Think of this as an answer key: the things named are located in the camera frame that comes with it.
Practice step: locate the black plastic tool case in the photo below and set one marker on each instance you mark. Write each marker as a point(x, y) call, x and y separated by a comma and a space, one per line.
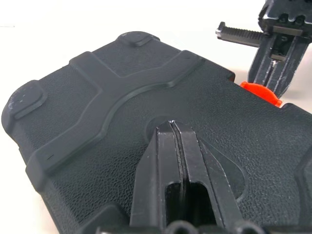
point(97, 146)

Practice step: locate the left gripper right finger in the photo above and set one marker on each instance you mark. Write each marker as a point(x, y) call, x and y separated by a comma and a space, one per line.
point(195, 158)

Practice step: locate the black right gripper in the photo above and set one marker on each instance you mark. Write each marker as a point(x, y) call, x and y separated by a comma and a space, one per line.
point(287, 9)

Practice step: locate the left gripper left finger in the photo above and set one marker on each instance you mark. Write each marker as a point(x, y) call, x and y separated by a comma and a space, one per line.
point(151, 170)

